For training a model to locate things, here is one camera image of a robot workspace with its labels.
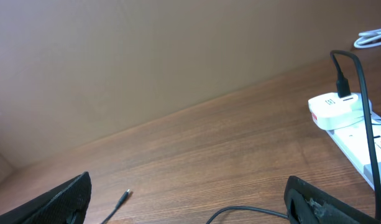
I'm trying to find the white power strip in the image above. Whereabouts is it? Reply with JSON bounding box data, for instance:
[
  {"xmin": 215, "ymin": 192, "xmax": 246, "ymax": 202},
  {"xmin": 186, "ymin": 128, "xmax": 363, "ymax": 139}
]
[{"xmin": 327, "ymin": 113, "xmax": 381, "ymax": 187}]

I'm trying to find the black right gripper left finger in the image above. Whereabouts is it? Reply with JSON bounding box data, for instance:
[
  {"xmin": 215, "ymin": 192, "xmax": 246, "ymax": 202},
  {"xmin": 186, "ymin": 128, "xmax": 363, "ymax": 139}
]
[{"xmin": 0, "ymin": 172, "xmax": 92, "ymax": 224}]

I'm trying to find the white power strip cord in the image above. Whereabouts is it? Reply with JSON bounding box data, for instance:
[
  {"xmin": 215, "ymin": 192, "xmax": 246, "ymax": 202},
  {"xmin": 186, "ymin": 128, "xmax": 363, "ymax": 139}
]
[{"xmin": 353, "ymin": 26, "xmax": 381, "ymax": 50}]

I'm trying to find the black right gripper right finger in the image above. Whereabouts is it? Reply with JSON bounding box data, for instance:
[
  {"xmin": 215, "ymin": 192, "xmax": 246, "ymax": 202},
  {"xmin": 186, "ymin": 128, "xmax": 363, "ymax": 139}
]
[{"xmin": 284, "ymin": 175, "xmax": 381, "ymax": 224}]

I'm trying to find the white USB charger plug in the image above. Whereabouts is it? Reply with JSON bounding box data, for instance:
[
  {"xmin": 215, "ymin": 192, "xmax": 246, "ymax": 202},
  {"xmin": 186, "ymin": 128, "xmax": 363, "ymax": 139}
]
[{"xmin": 308, "ymin": 92, "xmax": 364, "ymax": 131}]

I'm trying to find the black USB charging cable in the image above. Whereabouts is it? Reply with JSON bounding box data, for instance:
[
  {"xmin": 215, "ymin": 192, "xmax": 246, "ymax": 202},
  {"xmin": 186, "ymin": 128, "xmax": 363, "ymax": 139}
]
[{"xmin": 99, "ymin": 50, "xmax": 381, "ymax": 224}]

